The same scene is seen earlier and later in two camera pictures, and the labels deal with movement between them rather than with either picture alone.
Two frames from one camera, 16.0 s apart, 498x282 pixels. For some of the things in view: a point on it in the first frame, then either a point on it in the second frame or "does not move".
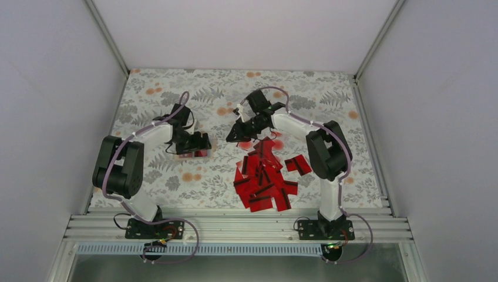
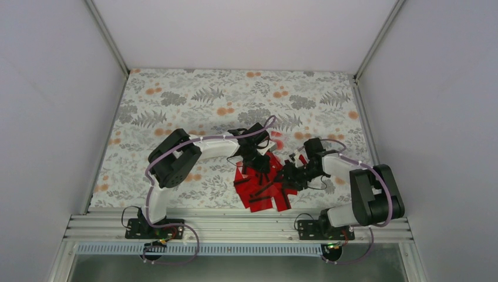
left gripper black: x=197 y=145 → x=261 y=165
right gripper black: x=240 y=136 → x=289 y=172
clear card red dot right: x=279 y=141 does not move
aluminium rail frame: x=235 y=227 does not move
